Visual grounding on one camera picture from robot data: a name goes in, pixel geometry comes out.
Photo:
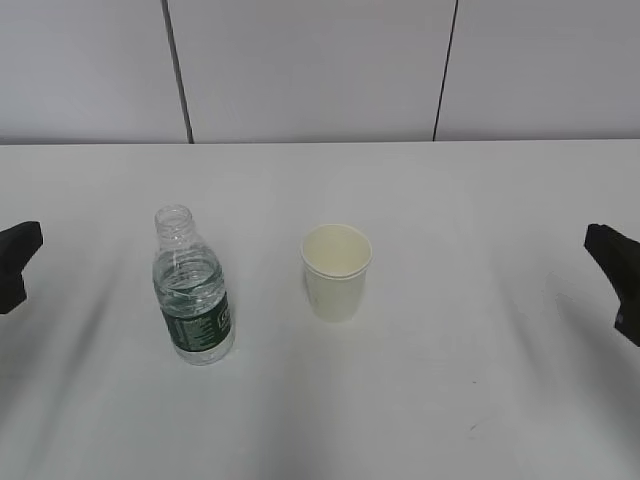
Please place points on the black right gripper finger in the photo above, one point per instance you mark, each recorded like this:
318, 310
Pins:
618, 257

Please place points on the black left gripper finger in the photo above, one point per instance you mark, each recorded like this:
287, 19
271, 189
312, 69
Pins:
18, 245

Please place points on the clear water bottle green label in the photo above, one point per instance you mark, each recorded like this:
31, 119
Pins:
190, 288

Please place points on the white paper cup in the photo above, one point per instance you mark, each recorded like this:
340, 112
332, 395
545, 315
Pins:
335, 260

